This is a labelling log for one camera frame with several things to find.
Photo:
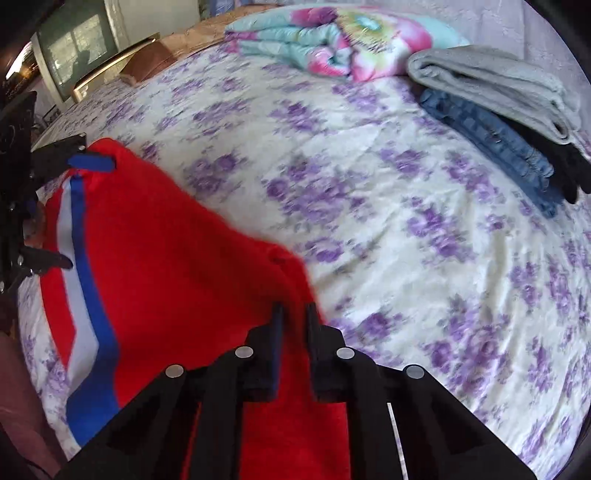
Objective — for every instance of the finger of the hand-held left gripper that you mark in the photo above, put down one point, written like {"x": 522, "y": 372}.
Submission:
{"x": 46, "y": 261}
{"x": 90, "y": 162}

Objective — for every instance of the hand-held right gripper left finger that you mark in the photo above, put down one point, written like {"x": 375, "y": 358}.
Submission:
{"x": 276, "y": 344}

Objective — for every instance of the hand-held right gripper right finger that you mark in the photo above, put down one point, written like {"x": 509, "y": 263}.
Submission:
{"x": 315, "y": 344}

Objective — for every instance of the red pants with blue stripes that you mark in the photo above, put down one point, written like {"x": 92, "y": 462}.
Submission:
{"x": 184, "y": 277}

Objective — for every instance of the folded black pants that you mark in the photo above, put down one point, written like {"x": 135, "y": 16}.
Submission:
{"x": 570, "y": 170}

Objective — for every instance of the folded grey pants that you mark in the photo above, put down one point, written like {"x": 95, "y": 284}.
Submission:
{"x": 498, "y": 87}

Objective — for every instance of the grey television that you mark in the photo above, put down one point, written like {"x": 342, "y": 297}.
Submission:
{"x": 76, "y": 46}

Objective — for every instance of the brown satin pillow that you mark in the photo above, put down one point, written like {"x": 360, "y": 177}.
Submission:
{"x": 161, "y": 57}

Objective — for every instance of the purple floral bed sheet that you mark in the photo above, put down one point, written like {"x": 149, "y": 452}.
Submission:
{"x": 392, "y": 230}

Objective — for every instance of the person's maroon clothing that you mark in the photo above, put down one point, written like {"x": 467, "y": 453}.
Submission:
{"x": 23, "y": 406}

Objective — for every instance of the blue patterned cloth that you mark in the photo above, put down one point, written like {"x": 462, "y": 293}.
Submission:
{"x": 240, "y": 3}

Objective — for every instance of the folded blue jeans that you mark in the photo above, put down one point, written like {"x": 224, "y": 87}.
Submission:
{"x": 494, "y": 138}

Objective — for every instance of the folded floral quilt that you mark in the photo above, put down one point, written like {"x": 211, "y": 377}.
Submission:
{"x": 337, "y": 41}

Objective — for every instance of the wooden bed frame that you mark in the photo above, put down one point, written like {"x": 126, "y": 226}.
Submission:
{"x": 115, "y": 67}

